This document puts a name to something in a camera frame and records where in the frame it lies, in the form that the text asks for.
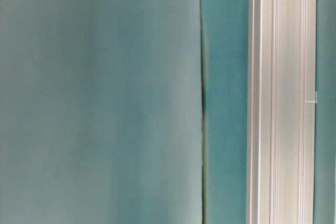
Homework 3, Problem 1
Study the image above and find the silver aluminium extrusion rail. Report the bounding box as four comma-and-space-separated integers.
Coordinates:
246, 0, 317, 223

